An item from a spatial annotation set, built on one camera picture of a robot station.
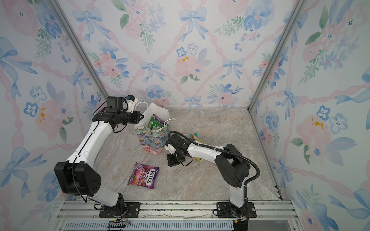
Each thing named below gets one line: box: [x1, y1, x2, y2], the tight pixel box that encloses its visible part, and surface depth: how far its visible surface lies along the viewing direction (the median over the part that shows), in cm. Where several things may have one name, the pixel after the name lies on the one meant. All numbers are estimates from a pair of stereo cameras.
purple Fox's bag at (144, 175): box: [127, 162, 159, 190], surface depth 85 cm
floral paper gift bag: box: [134, 102, 171, 156], surface depth 85 cm
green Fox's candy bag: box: [147, 116, 164, 130], surface depth 92 cm
